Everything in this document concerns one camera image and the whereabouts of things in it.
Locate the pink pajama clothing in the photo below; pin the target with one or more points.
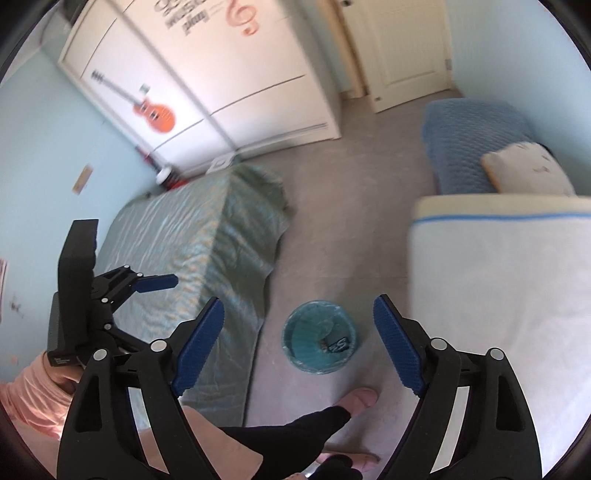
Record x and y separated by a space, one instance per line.
38 409

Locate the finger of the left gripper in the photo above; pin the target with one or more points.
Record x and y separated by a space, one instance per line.
145 284

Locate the white wardrobe with guitar sticker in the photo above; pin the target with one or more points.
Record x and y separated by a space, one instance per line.
190 81

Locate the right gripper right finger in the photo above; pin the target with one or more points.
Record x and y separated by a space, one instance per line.
472 420

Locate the green satin covered bed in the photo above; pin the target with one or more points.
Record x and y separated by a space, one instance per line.
218 234

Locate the blue quilted blanket bench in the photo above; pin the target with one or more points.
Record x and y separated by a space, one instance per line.
458 132

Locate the white bedroom door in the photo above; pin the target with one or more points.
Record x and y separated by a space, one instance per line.
403 47

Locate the white sheet covered bed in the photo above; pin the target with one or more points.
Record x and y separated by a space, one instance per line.
512 272

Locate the person's left hand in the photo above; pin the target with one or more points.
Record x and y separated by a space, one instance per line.
66 377

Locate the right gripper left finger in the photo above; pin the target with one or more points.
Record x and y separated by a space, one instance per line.
126 420

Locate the white cat face pillow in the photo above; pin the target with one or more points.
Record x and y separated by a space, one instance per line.
526 168

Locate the white jar by wardrobe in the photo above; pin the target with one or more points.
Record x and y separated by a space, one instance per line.
163 176

